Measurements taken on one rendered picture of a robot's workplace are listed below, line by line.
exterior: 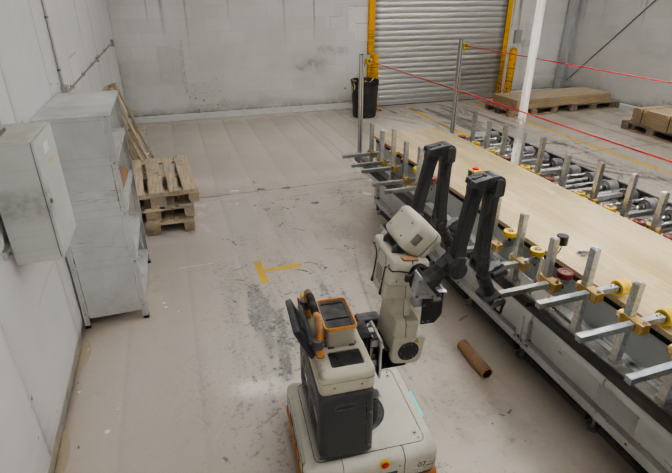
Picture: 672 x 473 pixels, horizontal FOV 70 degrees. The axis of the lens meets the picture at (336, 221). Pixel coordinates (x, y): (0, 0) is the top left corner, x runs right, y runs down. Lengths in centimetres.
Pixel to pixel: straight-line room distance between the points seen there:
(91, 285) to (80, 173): 84
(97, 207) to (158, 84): 638
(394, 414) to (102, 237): 227
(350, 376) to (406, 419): 63
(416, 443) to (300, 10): 855
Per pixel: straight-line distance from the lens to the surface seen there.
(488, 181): 190
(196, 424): 312
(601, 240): 331
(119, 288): 389
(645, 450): 311
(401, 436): 261
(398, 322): 226
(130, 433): 319
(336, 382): 214
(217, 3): 973
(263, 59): 990
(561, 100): 1107
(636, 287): 244
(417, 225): 204
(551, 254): 276
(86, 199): 359
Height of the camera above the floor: 226
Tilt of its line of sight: 26 degrees down
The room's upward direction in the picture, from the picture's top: straight up
